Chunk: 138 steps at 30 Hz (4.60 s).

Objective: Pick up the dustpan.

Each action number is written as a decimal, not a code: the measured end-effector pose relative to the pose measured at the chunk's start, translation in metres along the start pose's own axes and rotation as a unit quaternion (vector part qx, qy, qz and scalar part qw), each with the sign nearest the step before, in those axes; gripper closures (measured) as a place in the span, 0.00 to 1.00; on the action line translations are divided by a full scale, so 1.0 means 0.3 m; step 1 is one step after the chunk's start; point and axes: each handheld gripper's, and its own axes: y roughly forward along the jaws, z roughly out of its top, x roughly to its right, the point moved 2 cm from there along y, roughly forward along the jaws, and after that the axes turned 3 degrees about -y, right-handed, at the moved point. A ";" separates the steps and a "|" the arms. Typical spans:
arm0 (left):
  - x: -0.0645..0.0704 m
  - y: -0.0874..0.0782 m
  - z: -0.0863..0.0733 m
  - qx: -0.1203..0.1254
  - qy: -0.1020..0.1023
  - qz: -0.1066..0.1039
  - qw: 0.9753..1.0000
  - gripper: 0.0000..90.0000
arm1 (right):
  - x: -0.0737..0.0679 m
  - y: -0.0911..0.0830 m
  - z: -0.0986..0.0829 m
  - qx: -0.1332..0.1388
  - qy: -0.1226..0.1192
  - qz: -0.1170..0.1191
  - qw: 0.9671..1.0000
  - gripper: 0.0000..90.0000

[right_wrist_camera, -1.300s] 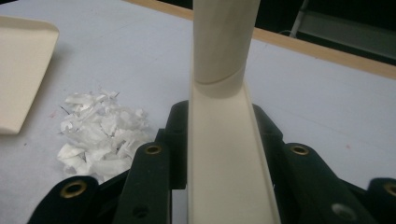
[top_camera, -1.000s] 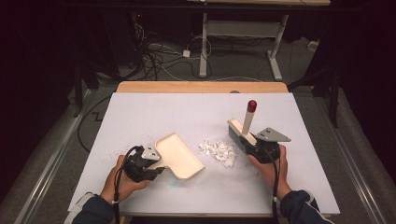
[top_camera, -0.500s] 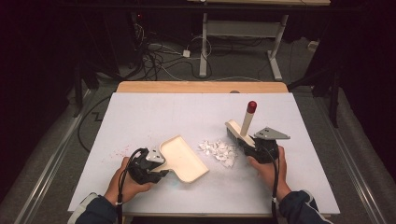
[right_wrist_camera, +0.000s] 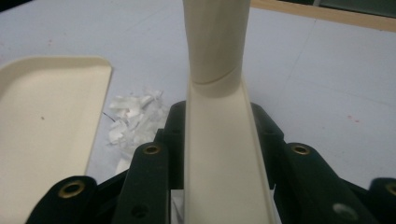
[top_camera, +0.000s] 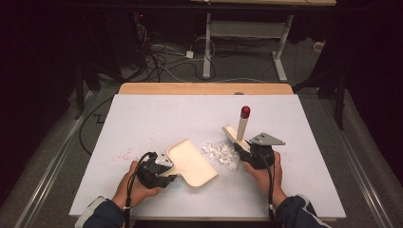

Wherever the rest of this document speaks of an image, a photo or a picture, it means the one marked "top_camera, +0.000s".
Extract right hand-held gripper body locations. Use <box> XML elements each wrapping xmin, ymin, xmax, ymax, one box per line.
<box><xmin>248</xmin><ymin>132</ymin><xmax>286</xmax><ymax>171</ymax></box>

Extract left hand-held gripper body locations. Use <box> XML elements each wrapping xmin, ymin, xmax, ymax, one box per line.
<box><xmin>136</xmin><ymin>152</ymin><xmax>177</xmax><ymax>189</ymax></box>

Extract pile of white paper scraps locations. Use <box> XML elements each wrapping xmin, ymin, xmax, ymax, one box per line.
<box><xmin>201</xmin><ymin>142</ymin><xmax>242</xmax><ymax>172</ymax></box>

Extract cream plastic dustpan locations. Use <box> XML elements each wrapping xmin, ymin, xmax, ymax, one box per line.
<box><xmin>160</xmin><ymin>138</ymin><xmax>220</xmax><ymax>188</ymax></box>

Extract cream brush with red cap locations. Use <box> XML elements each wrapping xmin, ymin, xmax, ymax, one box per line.
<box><xmin>221</xmin><ymin>105</ymin><xmax>252</xmax><ymax>154</ymax></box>

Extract person's left hand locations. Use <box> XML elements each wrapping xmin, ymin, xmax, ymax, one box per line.
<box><xmin>112</xmin><ymin>160</ymin><xmax>163</xmax><ymax>209</ymax></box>

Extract person's right hand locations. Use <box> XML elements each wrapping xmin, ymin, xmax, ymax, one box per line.
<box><xmin>242</xmin><ymin>151</ymin><xmax>288</xmax><ymax>209</ymax></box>

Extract white table mat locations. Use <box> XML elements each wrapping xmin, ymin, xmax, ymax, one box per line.
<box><xmin>68</xmin><ymin>93</ymin><xmax>347</xmax><ymax>220</ymax></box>

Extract wooden table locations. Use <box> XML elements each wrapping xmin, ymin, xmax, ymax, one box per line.
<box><xmin>117</xmin><ymin>82</ymin><xmax>336</xmax><ymax>222</ymax></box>

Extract black stand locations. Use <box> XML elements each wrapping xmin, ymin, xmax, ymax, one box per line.
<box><xmin>73</xmin><ymin>61</ymin><xmax>103</xmax><ymax>121</ymax></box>
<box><xmin>293</xmin><ymin>66</ymin><xmax>347</xmax><ymax>131</ymax></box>

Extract left hand-held gripper black cable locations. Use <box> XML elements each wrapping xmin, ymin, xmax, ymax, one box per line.
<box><xmin>124</xmin><ymin>152</ymin><xmax>154</xmax><ymax>228</ymax></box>

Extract hand-held gripper black cable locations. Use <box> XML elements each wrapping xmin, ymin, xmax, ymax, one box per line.
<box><xmin>124</xmin><ymin>152</ymin><xmax>154</xmax><ymax>228</ymax></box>
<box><xmin>265</xmin><ymin>156</ymin><xmax>278</xmax><ymax>228</ymax></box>

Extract right hand-held gripper black cable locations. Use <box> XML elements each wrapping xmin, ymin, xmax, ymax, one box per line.
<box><xmin>265</xmin><ymin>156</ymin><xmax>278</xmax><ymax>228</ymax></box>

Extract black floor cable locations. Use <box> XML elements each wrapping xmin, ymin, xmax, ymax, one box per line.
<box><xmin>78</xmin><ymin>97</ymin><xmax>114</xmax><ymax>157</ymax></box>

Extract metal floor rail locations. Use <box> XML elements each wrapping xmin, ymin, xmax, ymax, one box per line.
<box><xmin>12</xmin><ymin>90</ymin><xmax>93</xmax><ymax>228</ymax></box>
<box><xmin>317</xmin><ymin>94</ymin><xmax>395</xmax><ymax>228</ymax></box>

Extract tangle of floor cables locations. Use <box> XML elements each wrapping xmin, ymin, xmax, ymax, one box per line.
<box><xmin>134</xmin><ymin>13</ymin><xmax>220</xmax><ymax>84</ymax></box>

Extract white metal desk frame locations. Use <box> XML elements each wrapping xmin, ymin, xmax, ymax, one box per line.
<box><xmin>189</xmin><ymin>0</ymin><xmax>337</xmax><ymax>84</ymax></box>

